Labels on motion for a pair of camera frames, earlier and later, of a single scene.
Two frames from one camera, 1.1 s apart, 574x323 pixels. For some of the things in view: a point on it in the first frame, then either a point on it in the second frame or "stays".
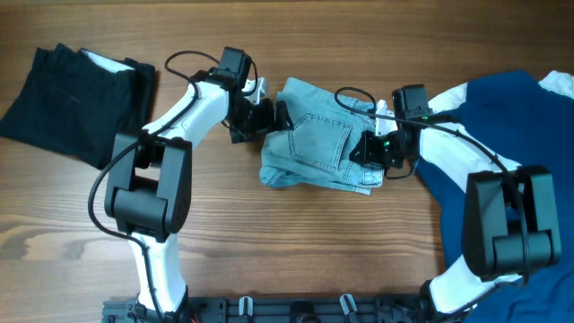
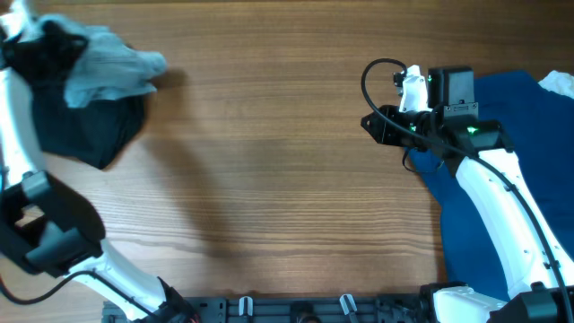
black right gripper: [370, 149] to [377, 126]
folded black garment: [73, 104] stays
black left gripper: [265, 120] to [76, 45]
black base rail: [274, 309] stays
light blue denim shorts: [317, 150] to [109, 66]
